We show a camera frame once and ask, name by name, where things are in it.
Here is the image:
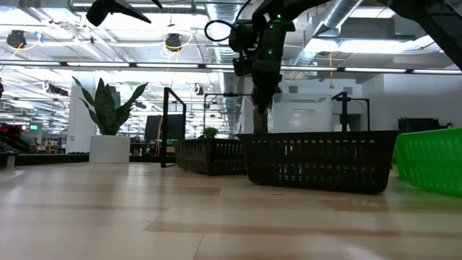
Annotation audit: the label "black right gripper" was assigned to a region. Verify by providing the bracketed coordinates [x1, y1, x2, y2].
[252, 20, 295, 115]

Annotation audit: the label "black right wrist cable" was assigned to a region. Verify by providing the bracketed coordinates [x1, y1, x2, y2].
[204, 19, 237, 43]

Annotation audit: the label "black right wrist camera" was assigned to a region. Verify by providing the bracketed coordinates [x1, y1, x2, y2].
[228, 22, 259, 77]

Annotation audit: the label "black cabinet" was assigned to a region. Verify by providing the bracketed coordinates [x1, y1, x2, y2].
[398, 117, 454, 134]

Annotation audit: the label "snake plant in white pot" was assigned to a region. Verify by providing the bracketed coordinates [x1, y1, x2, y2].
[71, 75, 149, 164]

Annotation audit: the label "silver ventilation duct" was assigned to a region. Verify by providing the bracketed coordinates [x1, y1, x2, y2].
[207, 3, 246, 64]

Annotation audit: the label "green mesh plastic basket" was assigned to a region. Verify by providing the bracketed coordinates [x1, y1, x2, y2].
[395, 128, 462, 198]
[391, 144, 406, 178]

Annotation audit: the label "black metal workstation frame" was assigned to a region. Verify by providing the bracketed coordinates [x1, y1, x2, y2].
[204, 92, 253, 135]
[346, 97, 371, 131]

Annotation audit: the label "black monitor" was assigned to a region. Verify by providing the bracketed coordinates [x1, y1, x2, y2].
[144, 114, 186, 142]

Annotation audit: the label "yellow hanging cord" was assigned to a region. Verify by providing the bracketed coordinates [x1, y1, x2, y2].
[327, 52, 335, 90]

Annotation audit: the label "black ceiling cable reel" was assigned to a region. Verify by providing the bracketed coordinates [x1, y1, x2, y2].
[165, 32, 183, 52]
[6, 30, 27, 50]

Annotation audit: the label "long ceiling light bar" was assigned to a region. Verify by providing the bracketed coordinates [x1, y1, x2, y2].
[0, 60, 462, 76]

